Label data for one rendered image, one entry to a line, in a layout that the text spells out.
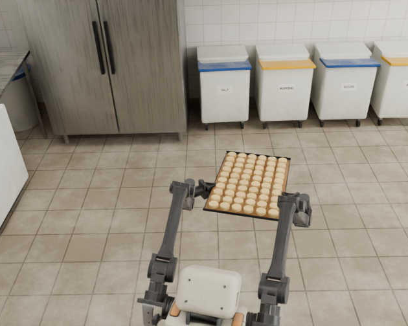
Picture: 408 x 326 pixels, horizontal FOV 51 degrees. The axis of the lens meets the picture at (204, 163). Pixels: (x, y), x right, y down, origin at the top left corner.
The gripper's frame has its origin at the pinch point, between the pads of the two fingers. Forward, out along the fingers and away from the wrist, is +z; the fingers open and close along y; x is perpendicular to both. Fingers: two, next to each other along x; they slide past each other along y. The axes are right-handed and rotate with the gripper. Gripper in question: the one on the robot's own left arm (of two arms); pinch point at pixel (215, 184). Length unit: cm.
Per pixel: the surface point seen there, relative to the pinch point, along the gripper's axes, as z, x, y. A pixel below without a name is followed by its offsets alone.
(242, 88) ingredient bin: 140, -172, 38
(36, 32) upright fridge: -37, -244, -33
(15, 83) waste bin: -60, -308, 34
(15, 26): -42, -347, -15
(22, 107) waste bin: -60, -311, 63
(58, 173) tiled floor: -53, -208, 95
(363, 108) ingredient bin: 251, -104, 64
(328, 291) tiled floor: 70, 36, 98
